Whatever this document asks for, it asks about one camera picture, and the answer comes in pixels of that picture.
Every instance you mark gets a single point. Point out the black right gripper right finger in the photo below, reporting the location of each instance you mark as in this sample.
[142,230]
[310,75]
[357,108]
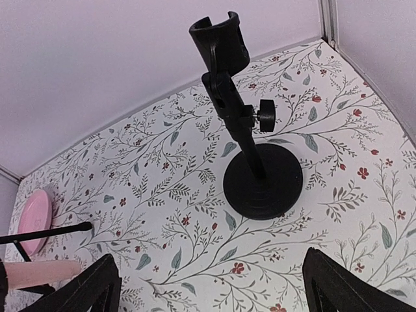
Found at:
[330,287]

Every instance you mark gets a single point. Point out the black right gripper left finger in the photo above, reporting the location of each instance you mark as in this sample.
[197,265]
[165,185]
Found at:
[97,288]

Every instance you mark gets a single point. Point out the pink beige microphone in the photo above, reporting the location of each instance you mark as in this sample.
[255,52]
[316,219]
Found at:
[61,270]

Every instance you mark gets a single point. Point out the black round-base mic stand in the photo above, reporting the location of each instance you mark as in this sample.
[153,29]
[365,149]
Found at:
[263,181]

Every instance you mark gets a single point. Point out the black perforated music stand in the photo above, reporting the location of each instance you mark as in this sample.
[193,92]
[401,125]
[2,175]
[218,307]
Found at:
[16,239]

